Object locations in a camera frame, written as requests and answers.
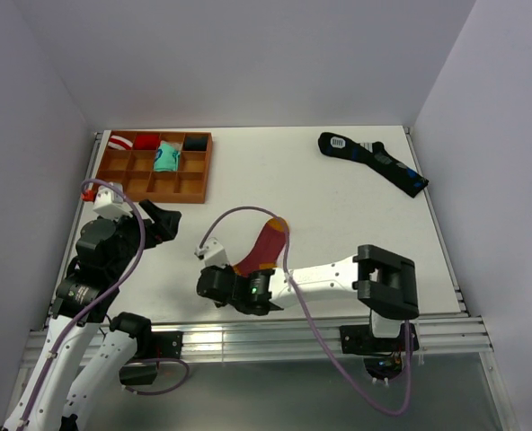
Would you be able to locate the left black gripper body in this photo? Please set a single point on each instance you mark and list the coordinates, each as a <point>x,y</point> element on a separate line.
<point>129,233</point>

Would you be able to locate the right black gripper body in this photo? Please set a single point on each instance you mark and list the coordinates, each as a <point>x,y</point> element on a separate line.
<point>237,303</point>

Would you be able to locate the maroon purple striped sock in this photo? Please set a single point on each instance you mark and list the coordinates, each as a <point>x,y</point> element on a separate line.
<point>265,252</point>

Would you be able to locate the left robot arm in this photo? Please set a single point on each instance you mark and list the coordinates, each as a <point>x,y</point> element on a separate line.
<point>63,389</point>

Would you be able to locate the brown wooden divider tray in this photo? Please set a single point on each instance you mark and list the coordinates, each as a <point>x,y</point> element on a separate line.
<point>134,169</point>

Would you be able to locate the mint green rolled sock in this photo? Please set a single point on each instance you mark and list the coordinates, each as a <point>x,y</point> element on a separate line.
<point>167,157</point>

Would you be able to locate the dark teal rolled sock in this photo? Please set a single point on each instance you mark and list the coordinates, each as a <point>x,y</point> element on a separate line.
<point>195,143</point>

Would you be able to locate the red white striped rolled sock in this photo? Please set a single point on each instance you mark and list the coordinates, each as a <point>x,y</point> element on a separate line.
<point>119,143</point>

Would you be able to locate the black blue sock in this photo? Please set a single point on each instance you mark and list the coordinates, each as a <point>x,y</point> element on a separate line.
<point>375,156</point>

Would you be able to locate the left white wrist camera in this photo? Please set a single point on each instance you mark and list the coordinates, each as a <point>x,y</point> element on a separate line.
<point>107,203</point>

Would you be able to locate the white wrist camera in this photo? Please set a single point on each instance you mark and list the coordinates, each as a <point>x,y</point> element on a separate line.
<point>212,253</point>
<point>107,203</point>

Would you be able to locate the aluminium frame rail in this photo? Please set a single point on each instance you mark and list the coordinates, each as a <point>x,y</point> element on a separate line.
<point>260,341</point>

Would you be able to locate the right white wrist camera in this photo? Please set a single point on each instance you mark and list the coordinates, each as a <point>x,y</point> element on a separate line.
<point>212,253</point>

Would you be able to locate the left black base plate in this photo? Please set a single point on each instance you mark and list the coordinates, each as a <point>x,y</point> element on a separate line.
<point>160,344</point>

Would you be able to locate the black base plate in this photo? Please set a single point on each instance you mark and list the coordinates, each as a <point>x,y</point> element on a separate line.
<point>359,340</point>
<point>160,344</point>

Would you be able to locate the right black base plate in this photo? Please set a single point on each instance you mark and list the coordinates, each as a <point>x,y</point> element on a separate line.
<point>359,340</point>

